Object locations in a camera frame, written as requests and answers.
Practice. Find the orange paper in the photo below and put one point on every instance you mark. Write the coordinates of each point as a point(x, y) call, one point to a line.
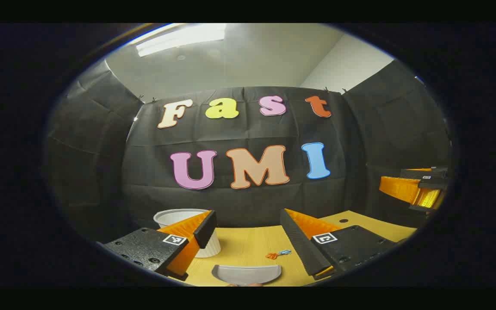
point(271, 255)

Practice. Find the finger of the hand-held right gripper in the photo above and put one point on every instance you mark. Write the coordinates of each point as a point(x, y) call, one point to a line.
point(435, 173)
point(398, 188)

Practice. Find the grey plastic dustpan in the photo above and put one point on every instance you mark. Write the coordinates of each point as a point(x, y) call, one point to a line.
point(246, 274)

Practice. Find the white ribbed garbage bin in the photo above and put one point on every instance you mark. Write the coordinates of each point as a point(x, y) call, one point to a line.
point(175, 216)

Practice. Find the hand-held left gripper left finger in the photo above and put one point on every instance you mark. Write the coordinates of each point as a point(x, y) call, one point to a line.
point(144, 247)

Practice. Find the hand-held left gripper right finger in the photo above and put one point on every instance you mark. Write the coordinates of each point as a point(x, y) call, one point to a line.
point(302, 245)

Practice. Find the blue paper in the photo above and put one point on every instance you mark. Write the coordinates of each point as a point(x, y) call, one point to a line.
point(284, 252)

